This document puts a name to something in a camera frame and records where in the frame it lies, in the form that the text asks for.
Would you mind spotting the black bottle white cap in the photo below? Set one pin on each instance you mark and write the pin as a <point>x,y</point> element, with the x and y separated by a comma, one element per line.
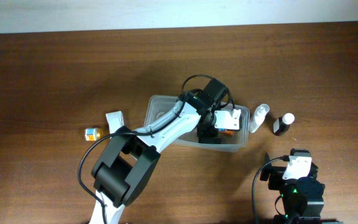
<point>282,124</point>

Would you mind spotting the small gold-capped jar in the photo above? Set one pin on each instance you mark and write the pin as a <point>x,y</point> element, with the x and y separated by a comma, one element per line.
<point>93,134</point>

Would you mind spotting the clear plastic container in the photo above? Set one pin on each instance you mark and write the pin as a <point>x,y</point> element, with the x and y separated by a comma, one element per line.
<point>161,104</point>

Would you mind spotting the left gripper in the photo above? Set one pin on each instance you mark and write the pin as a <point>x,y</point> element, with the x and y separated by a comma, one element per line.
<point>209,134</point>

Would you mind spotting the white green medicine box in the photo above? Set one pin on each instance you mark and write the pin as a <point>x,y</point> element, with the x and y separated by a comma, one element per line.
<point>115,121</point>

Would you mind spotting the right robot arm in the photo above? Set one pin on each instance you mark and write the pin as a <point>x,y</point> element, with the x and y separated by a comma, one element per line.
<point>302,200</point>

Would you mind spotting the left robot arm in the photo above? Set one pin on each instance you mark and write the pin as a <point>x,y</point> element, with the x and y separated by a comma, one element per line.
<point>130,157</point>

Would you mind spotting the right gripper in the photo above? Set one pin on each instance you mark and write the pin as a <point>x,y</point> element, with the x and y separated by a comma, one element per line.
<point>276,174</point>

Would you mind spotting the white spray bottle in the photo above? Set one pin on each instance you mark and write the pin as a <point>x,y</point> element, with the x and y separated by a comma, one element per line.
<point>258,117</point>

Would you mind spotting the orange tablet tube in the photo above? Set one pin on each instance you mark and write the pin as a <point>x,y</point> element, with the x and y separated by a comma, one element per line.
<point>226,132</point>

